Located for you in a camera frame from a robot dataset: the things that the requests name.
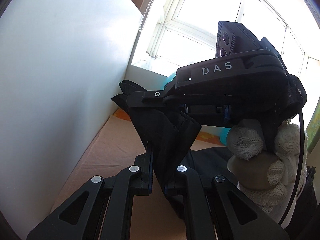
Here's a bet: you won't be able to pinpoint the black cable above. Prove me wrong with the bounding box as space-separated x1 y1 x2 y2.
278 107 305 225

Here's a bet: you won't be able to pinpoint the right white gloved hand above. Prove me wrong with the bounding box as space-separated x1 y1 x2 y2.
227 120 307 228

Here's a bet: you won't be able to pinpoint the blue detergent jug left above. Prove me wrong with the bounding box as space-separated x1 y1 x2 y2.
163 73 176 89

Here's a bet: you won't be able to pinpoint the blue detergent jug right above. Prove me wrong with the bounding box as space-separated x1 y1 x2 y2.
219 127 231 146

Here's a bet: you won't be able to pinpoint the black camera box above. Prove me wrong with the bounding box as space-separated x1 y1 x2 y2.
215 21 281 57

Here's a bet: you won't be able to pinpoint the white window frame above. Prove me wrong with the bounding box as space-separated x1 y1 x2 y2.
131 0 320 81

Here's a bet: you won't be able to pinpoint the blue detergent jug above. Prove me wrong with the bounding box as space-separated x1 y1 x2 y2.
219 127 231 146
163 73 176 89

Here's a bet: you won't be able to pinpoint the pink beige towel mat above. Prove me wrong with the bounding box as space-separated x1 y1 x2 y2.
49 115 218 240

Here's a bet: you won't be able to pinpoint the orange floral bedsheet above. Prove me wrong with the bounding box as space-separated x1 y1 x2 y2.
113 108 221 145

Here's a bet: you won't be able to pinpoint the black pants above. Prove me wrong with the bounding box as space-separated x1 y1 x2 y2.
111 79 241 224

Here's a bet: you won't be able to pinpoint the landscape wall painting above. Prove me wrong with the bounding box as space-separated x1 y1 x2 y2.
306 102 320 153

